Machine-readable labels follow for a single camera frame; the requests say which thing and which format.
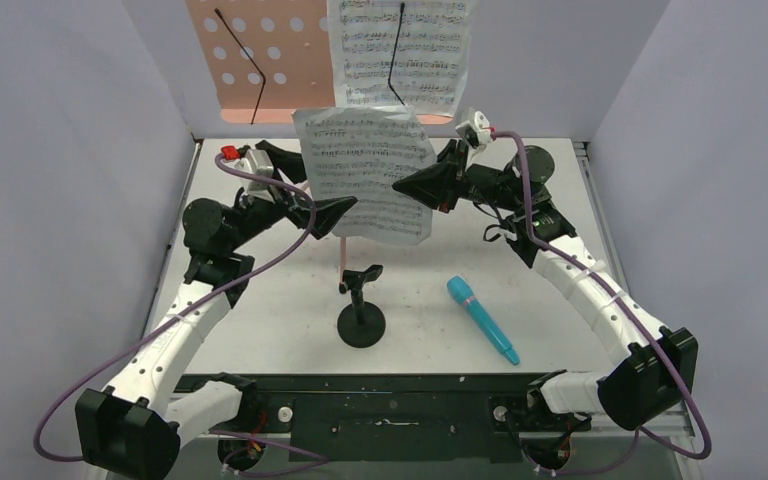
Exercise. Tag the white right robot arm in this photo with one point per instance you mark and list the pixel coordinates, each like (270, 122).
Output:
(653, 365)

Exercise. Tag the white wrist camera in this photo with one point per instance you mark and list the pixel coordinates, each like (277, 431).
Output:
(251, 161)
(475, 130)

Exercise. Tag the pink perforated music stand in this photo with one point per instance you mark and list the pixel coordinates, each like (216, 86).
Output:
(266, 58)

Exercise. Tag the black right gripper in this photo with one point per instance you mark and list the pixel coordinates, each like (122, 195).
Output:
(454, 175)

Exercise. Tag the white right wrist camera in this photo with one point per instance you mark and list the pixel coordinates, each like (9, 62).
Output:
(475, 130)

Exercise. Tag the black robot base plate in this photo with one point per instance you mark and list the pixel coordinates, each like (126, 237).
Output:
(438, 417)

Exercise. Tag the white sheet music paper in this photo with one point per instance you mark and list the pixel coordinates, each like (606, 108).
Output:
(361, 152)
(389, 53)

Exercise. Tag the black microphone stand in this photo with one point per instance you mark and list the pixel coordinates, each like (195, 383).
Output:
(361, 324)

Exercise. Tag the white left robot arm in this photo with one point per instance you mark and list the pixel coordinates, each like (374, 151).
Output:
(178, 311)

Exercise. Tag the turquoise toy microphone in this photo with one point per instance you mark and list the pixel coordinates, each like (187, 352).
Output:
(464, 296)

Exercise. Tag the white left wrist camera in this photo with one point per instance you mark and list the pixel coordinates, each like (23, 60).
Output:
(251, 161)

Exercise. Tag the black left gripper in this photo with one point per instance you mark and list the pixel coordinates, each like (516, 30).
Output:
(317, 216)

